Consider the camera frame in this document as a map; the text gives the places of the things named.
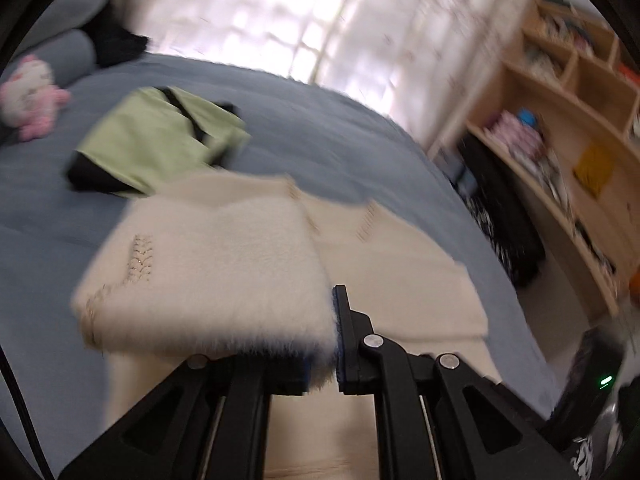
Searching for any black white patterned cloth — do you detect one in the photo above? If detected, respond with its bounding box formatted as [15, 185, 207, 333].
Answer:
[465, 195, 516, 273]

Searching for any green garment with black trim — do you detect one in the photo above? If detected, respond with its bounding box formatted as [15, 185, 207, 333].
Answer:
[65, 86, 252, 198]

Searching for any blue bed blanket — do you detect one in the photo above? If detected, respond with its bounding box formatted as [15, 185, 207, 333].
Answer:
[0, 52, 566, 480]

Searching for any black bag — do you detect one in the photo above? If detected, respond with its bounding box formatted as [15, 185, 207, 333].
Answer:
[457, 130, 546, 288]

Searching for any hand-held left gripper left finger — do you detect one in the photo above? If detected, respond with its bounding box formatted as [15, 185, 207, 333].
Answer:
[60, 352, 309, 480]

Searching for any white sheer curtain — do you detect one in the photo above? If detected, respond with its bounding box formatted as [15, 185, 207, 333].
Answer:
[125, 0, 546, 146]

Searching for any black cable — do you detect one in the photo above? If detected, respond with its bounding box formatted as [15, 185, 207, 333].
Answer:
[0, 347, 53, 480]

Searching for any grey-blue bolster pillow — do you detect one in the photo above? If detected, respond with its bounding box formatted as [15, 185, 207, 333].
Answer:
[7, 27, 97, 86]

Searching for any pink plush toy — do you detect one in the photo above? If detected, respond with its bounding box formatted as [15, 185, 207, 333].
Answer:
[0, 54, 72, 142]

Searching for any cream fluffy sweater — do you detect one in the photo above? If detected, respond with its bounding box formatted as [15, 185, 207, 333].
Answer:
[70, 170, 490, 480]

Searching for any wooden shelf unit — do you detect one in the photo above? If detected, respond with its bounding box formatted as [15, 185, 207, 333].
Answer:
[427, 0, 640, 318]

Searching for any yellow item on shelf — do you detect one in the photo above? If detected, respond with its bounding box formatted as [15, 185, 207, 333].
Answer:
[574, 144, 615, 196]

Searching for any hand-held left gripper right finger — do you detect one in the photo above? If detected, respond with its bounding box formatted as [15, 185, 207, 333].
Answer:
[333, 285, 581, 480]

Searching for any large grey-blue pillow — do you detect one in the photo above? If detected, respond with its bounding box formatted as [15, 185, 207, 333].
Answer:
[27, 0, 126, 38]

